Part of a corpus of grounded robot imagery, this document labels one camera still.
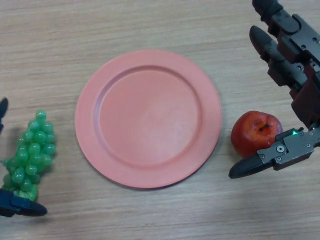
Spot pink round plate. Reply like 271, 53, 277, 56
74, 49, 223, 190

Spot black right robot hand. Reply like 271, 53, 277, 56
228, 0, 320, 179

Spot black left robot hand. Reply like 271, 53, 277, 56
0, 97, 48, 218

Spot red apple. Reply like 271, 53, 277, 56
230, 111, 284, 158

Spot green plastic grape bunch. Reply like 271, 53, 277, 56
0, 109, 57, 201

